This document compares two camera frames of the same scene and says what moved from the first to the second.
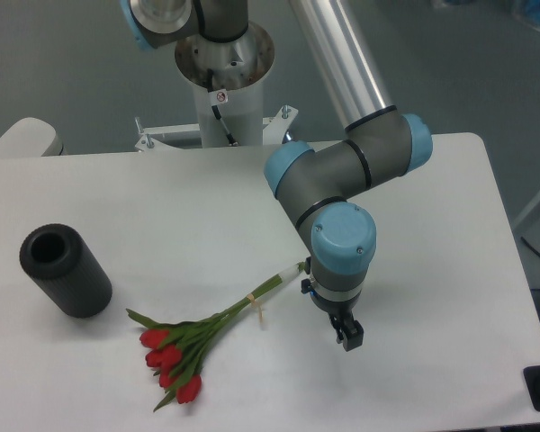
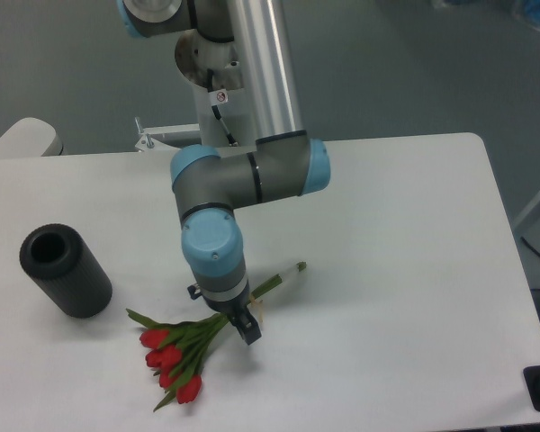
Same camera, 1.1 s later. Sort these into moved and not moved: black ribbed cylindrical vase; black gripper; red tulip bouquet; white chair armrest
Moved: black gripper
Not moved: black ribbed cylindrical vase; white chair armrest; red tulip bouquet
